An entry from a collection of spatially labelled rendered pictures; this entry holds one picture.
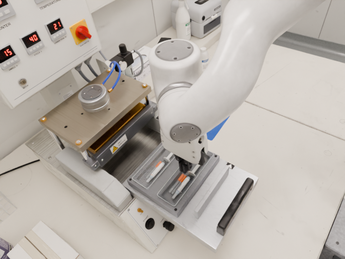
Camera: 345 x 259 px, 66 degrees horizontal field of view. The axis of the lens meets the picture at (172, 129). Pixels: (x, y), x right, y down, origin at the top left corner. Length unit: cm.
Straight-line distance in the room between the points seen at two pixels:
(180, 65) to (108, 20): 104
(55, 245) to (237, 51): 73
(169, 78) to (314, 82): 108
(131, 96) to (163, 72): 36
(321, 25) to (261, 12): 268
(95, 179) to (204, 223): 30
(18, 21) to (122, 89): 30
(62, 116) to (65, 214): 39
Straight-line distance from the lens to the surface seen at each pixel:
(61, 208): 105
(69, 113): 78
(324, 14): 302
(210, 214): 68
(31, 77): 80
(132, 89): 78
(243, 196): 66
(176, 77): 41
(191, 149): 54
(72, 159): 81
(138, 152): 85
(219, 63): 36
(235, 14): 40
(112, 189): 72
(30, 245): 93
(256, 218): 93
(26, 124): 133
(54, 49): 81
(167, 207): 66
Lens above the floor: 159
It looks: 48 degrees down
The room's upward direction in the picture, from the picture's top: 8 degrees counter-clockwise
